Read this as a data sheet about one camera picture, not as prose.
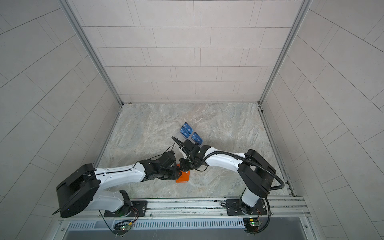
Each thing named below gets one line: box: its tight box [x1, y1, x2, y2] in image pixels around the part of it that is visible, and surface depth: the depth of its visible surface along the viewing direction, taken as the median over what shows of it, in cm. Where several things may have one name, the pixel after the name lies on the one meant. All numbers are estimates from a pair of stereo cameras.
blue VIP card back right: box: [191, 131, 204, 145], surface depth 89 cm
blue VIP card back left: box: [183, 121, 194, 134], surface depth 93 cm
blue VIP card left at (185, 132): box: [180, 126, 191, 138], surface depth 93 cm
